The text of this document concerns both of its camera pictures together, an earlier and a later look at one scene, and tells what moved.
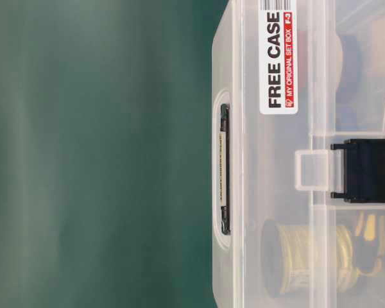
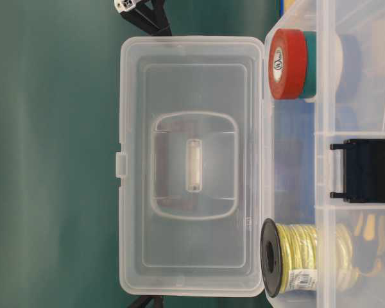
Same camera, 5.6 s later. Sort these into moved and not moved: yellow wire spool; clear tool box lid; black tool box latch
Moved: clear tool box lid
Not moved: yellow wire spool; black tool box latch
